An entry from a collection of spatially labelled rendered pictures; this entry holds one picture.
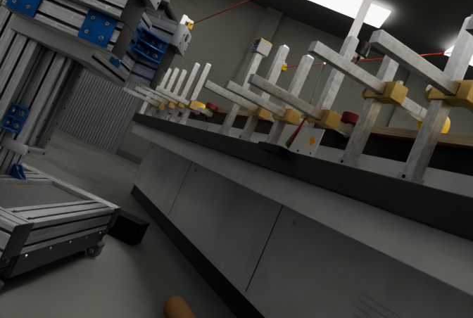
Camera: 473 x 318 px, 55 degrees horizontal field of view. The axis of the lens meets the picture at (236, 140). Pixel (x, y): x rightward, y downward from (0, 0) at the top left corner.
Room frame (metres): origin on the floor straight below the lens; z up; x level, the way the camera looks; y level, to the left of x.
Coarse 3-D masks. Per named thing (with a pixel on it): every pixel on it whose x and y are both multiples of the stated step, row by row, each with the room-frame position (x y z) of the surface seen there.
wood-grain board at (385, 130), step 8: (216, 112) 2.99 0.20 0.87; (224, 112) 2.85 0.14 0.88; (240, 112) 2.63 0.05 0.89; (376, 128) 1.56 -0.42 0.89; (384, 128) 1.52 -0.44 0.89; (392, 128) 1.49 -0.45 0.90; (400, 128) 1.46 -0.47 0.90; (384, 136) 1.54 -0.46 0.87; (392, 136) 1.49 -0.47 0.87; (400, 136) 1.45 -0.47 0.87; (408, 136) 1.41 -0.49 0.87; (416, 136) 1.38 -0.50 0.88; (440, 136) 1.30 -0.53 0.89; (448, 136) 1.27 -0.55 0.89; (456, 136) 1.25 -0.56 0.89; (464, 136) 1.23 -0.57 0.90; (472, 136) 1.21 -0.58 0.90; (440, 144) 1.32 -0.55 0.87; (448, 144) 1.28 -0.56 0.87; (456, 144) 1.25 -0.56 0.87; (464, 144) 1.22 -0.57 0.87; (472, 144) 1.20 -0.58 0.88
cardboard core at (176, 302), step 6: (168, 300) 1.62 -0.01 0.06; (174, 300) 1.61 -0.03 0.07; (180, 300) 1.61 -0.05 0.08; (168, 306) 1.60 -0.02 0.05; (174, 306) 1.57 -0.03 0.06; (180, 306) 1.56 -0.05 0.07; (186, 306) 1.57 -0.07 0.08; (168, 312) 1.58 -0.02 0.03; (174, 312) 1.54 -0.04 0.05; (180, 312) 1.52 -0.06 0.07; (186, 312) 1.52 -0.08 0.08; (192, 312) 1.54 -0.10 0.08
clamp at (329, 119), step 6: (324, 114) 1.51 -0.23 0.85; (330, 114) 1.48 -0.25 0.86; (336, 114) 1.49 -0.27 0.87; (306, 120) 1.61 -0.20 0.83; (312, 120) 1.56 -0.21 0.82; (318, 120) 1.52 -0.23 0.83; (324, 120) 1.49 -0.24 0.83; (330, 120) 1.49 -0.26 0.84; (336, 120) 1.50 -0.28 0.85; (324, 126) 1.53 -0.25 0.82; (330, 126) 1.49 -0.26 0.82; (336, 126) 1.50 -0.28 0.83
